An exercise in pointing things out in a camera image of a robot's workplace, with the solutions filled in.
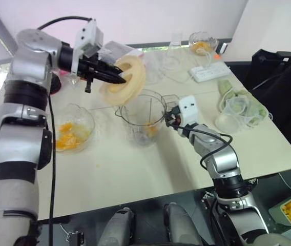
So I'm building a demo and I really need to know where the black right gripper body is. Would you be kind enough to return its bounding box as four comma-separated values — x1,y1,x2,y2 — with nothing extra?
169,105,185,129

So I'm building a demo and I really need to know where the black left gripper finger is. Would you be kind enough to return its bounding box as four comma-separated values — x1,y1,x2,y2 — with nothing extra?
94,72,127,84
97,62,123,76

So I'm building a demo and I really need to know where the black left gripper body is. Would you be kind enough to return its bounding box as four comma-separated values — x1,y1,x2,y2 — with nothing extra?
77,54,103,93

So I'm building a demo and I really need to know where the cream blender lid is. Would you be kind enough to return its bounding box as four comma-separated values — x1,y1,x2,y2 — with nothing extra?
98,55,146,105

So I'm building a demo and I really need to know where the clear blender jar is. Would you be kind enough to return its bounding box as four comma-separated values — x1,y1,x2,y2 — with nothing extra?
114,89,180,147

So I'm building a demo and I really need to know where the small bag of metal parts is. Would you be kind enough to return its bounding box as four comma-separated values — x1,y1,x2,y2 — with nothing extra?
68,75,81,87

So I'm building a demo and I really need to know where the dark grey packet in bag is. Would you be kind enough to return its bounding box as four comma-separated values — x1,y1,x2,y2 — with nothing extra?
103,40,133,58

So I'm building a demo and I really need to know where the wavy clear glass bowl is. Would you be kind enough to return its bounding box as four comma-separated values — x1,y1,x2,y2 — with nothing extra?
54,103,95,154

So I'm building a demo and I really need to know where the white power strip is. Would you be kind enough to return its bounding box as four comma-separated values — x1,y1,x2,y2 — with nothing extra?
189,62,231,83

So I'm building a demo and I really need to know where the clear plastic cup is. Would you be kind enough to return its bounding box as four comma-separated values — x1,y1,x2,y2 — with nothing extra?
216,96,263,134

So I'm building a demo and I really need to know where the clear glass beaker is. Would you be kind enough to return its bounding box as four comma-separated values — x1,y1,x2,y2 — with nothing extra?
170,32,182,50

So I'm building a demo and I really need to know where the small glass bowl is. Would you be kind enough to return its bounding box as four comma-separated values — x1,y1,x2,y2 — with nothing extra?
188,31,218,56

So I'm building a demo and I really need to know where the grey rounded robot leg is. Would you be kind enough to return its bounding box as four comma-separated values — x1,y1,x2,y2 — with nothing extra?
163,203,203,246
104,207,136,246

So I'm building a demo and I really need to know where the black chair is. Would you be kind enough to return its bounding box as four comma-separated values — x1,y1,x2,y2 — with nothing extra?
244,49,291,129

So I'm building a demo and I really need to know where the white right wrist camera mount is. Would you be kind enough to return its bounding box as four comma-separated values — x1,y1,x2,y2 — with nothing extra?
178,94,199,127

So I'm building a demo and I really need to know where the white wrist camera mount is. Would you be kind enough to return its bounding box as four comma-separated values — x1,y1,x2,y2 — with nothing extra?
178,94,199,127
71,19,104,77

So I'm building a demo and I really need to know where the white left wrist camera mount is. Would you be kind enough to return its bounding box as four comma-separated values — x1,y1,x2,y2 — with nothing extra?
71,19,104,77

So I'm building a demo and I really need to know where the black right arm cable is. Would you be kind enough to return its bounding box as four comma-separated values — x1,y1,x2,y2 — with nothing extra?
185,127,233,168

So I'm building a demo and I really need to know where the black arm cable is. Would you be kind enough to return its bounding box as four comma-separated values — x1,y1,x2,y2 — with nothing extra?
37,16,96,221
185,127,233,168

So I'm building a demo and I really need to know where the white power strip cord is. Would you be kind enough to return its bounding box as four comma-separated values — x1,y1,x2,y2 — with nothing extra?
196,48,213,65

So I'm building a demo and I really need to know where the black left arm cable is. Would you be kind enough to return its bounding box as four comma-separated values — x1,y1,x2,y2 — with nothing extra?
37,16,96,221

